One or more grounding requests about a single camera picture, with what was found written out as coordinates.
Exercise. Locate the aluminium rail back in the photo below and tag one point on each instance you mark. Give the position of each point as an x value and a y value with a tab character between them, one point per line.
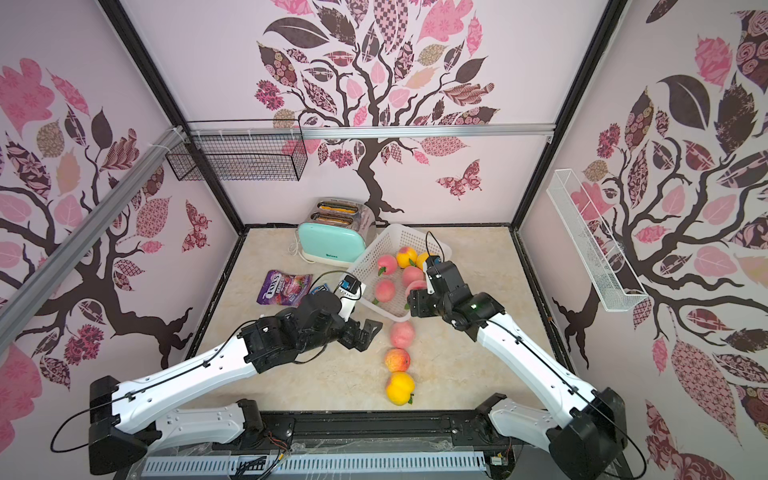
344	133

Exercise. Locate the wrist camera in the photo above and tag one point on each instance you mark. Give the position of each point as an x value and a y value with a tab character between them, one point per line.
349	286
432	264

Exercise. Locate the aluminium rail left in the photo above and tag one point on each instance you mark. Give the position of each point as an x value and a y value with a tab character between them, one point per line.
32	294

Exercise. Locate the yellow peach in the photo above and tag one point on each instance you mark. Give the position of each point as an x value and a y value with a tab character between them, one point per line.
400	388
406	257
421	259

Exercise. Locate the mint green toaster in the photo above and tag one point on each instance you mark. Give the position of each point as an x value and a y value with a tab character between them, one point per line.
336	231

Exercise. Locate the white slotted cable duct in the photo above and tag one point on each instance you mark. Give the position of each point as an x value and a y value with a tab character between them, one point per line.
313	466

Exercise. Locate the yellow peach front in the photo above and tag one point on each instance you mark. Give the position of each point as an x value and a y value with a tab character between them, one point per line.
400	388

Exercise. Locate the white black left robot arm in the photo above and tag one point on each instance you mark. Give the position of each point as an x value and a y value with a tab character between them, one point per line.
132	418

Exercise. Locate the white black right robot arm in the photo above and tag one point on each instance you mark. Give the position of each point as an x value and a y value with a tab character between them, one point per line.
540	384

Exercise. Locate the aluminium rail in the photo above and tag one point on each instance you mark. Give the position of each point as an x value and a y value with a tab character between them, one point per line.
32	294
344	133

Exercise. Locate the black wire wall basket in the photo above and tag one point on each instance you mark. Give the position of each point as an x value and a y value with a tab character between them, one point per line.
260	150

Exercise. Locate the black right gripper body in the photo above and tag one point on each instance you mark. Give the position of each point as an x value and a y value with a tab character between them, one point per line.
424	300

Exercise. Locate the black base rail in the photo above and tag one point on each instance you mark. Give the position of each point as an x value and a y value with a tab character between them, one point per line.
466	428

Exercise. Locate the blue candy packet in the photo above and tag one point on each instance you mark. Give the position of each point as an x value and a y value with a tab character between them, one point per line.
320	288

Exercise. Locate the white wire wall shelf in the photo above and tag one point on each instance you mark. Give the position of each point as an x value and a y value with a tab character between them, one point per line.
581	208

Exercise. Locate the white plastic basket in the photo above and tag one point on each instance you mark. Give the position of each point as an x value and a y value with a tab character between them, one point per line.
388	242

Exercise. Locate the small pink peach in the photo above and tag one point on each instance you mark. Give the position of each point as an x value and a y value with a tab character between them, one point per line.
412	274

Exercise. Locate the purple candy bag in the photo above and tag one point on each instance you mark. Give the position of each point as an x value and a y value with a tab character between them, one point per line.
280	288

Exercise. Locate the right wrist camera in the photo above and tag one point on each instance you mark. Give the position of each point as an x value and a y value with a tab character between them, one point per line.
432	264

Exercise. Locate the orange pink peach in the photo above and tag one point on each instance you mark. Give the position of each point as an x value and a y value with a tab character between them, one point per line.
397	360

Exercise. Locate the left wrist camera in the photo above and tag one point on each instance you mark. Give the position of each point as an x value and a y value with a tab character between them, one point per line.
349	286

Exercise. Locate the pink peach with leaf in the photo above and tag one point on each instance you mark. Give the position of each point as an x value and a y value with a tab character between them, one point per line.
387	265

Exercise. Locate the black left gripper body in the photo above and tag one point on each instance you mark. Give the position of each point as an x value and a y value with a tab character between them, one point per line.
315	339

